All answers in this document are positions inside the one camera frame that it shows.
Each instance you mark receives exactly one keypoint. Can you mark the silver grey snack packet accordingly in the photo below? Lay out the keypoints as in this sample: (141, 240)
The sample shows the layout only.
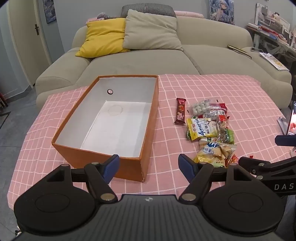
(214, 114)

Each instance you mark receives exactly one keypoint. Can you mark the beige pillow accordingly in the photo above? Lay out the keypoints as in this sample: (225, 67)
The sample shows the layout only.
(150, 30)

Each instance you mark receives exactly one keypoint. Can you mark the white magazine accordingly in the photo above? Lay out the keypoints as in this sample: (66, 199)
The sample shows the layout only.
(274, 60)

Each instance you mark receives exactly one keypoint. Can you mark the red orange snack packet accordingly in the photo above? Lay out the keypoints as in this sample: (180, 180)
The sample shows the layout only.
(232, 160)

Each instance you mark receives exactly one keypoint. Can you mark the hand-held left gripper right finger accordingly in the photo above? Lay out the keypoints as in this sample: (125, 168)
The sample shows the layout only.
(185, 167)

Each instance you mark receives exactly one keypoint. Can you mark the yellow pillow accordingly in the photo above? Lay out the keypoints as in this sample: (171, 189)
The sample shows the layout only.
(104, 37)

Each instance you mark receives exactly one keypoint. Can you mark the grey houndstooth pillow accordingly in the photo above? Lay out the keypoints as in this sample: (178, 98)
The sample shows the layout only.
(148, 9)

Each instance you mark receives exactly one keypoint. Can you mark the phone with lit screen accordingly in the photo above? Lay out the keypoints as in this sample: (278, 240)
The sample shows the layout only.
(291, 118)

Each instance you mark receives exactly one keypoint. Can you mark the pink folded blanket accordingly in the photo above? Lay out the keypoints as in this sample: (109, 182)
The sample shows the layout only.
(188, 14)

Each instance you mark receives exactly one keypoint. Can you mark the pink book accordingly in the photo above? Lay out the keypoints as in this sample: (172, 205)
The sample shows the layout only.
(94, 20)

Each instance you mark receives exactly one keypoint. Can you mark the yellow green white snack packet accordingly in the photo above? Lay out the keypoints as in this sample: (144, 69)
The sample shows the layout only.
(201, 129)

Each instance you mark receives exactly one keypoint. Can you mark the orange cardboard box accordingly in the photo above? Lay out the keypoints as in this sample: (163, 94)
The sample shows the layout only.
(115, 129)

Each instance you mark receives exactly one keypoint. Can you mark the pink checkered tablecloth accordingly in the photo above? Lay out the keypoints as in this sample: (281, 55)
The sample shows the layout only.
(242, 104)

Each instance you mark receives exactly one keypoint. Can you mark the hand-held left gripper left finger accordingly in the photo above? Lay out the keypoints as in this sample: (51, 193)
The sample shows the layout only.
(111, 167)

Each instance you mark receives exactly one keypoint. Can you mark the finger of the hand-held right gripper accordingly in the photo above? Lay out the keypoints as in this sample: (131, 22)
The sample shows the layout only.
(254, 165)
(285, 140)

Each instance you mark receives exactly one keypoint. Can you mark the dark framed wall poster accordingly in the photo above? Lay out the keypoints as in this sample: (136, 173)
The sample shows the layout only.
(49, 10)

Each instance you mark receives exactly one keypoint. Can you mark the dark book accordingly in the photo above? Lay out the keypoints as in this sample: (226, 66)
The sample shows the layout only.
(239, 51)

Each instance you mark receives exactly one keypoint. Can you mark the beige door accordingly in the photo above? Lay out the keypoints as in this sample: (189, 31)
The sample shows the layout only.
(25, 34)

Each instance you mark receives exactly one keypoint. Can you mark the brown chocolate bar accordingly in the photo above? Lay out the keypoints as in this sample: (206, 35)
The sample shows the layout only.
(181, 111)

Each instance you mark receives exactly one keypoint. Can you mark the clear packet of white balls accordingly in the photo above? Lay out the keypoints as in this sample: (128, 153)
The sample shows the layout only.
(201, 107)

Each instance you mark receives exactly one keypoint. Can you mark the phone with clear case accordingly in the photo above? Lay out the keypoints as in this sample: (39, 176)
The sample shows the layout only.
(256, 49)

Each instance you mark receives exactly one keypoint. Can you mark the beige sofa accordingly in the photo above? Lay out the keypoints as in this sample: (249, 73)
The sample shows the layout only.
(143, 62)

